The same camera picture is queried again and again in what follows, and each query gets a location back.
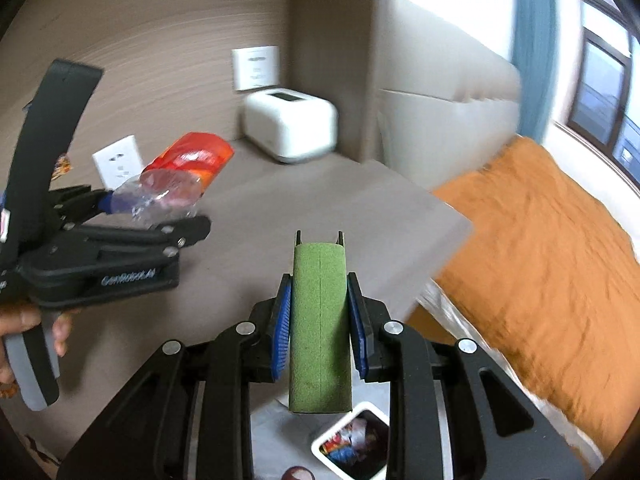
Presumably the white wall switch panel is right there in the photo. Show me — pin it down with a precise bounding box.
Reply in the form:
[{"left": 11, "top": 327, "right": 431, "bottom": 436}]
[{"left": 231, "top": 46, "right": 280, "bottom": 91}]

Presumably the dark framed window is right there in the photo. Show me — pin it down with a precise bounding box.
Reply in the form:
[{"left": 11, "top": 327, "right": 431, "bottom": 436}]
[{"left": 566, "top": 0, "right": 639, "bottom": 186}]

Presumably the person's left hand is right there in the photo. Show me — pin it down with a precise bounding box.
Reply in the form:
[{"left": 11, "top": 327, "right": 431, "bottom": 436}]
[{"left": 0, "top": 303, "right": 76, "bottom": 391}]

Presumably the blue curtain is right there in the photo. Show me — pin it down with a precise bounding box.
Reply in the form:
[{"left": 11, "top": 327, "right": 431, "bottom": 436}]
[{"left": 512, "top": 0, "right": 559, "bottom": 143}]

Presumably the green sponge block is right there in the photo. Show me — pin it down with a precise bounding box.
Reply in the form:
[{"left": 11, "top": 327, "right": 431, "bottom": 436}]
[{"left": 288, "top": 233, "right": 352, "bottom": 414}]

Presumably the white square trash bin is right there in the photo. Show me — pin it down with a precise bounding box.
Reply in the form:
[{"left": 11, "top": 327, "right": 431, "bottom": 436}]
[{"left": 310, "top": 401, "right": 390, "bottom": 480}]

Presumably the white wall socket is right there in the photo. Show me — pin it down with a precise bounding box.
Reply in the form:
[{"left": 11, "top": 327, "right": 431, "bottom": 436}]
[{"left": 92, "top": 136, "right": 144, "bottom": 190}]

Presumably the white bedside cabinet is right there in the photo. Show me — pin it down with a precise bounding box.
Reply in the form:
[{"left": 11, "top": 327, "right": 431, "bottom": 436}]
[{"left": 0, "top": 136, "right": 475, "bottom": 461}]

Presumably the orange bed with white trim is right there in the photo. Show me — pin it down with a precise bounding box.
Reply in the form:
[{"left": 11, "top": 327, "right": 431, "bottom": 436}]
[{"left": 409, "top": 136, "right": 639, "bottom": 479}]

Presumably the clear bottle with red label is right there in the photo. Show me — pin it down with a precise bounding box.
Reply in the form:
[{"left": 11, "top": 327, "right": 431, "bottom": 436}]
[{"left": 114, "top": 132, "right": 234, "bottom": 228}]

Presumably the beige padded headboard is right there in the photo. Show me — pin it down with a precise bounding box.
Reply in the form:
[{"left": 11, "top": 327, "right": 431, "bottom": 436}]
[{"left": 378, "top": 0, "right": 521, "bottom": 190}]

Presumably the white box appliance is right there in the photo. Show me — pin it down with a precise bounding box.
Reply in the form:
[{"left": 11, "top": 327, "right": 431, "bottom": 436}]
[{"left": 243, "top": 88, "right": 338, "bottom": 164}]

